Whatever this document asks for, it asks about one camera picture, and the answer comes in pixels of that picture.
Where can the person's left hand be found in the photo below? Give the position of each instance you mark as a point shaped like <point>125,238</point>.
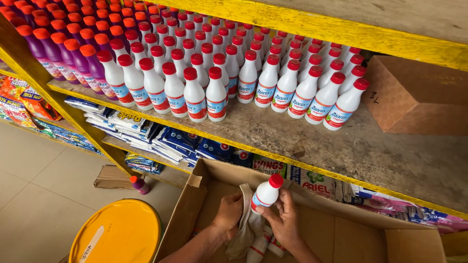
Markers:
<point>225,215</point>

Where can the person's right hand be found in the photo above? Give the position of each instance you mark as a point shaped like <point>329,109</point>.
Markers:
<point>287,226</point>

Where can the white cloth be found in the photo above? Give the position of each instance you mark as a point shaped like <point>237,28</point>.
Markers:
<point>245,226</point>

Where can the white bottle with red cap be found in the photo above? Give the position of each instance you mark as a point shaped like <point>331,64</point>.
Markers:
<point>266,193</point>

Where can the white bottle lying down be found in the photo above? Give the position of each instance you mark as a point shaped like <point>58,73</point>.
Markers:
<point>259,246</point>
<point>276,247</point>

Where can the stack of green white packets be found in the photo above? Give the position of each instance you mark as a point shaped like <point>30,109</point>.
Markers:
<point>310,181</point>

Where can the open cardboard box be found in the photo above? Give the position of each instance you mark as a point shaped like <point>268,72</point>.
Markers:
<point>347,237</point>

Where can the single small purple bottle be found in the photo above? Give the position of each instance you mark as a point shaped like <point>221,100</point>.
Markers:
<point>140,185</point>

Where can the yellow wooden shelf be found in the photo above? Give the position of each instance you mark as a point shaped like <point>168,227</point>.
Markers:
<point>329,146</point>

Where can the yellow bucket with lid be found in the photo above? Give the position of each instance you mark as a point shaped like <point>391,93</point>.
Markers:
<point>117,233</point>

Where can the stack of blue white packets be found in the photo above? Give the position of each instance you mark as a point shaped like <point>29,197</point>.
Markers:
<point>146,135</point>

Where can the stack of pink blue packets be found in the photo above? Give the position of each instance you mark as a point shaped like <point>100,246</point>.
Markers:
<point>402,210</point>

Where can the flat cardboard piece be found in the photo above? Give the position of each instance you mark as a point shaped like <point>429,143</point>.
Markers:
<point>111,177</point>

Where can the rows of white red-capped bottles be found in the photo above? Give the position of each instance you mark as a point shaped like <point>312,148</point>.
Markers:
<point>256,73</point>

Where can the heap of small blue sachets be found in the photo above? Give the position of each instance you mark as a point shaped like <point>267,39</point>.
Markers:
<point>73,138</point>

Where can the closed brown carton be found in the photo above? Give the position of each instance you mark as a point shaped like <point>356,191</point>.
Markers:
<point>416,95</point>

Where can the rows of purple orange-capped bottles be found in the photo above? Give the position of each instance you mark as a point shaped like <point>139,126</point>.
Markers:
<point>69,47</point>

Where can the stack of orange detergent packets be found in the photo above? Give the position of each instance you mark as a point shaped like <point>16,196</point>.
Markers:
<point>22,102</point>

